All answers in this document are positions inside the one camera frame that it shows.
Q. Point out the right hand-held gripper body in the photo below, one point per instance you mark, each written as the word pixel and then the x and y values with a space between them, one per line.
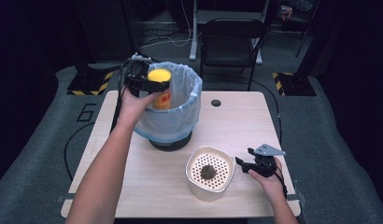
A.
pixel 264 165

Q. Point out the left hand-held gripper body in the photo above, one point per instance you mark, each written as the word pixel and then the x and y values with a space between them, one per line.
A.
pixel 137 70

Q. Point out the plastic drink cup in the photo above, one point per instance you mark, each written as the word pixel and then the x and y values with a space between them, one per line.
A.
pixel 161 101

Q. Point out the trash bin with blue bag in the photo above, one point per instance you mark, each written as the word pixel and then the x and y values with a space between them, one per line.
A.
pixel 177 121

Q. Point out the beige strainer container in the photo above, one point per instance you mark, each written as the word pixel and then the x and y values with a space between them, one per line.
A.
pixel 208 191

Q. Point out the black trash bin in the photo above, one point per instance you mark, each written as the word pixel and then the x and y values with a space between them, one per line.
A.
pixel 171 145

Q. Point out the person's right hand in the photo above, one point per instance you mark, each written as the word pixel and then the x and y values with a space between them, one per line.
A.
pixel 272 185

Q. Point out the person's left hand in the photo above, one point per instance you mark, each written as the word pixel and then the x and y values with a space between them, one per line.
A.
pixel 132 107

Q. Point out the dark tea dregs clump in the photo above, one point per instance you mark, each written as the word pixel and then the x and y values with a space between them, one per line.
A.
pixel 208 172

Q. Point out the black striped stand base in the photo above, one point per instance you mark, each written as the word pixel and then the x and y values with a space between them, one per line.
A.
pixel 297 84
pixel 88 84

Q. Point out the black folding chair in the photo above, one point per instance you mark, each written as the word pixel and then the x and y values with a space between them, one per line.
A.
pixel 228 46

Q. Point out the grey table bracket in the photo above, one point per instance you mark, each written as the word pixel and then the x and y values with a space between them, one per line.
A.
pixel 65 198
pixel 298 196

